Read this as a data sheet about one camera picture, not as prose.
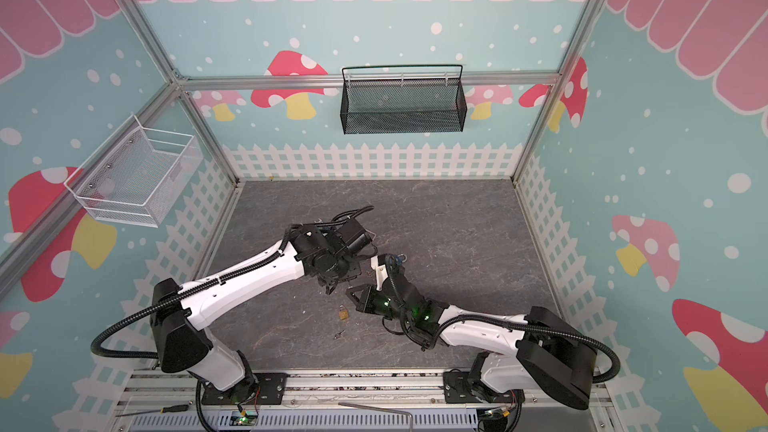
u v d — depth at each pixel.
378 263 0.73
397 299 0.57
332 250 0.54
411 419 0.71
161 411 0.71
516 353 0.43
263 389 0.74
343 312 0.87
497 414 0.71
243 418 0.73
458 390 0.74
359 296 0.72
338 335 0.83
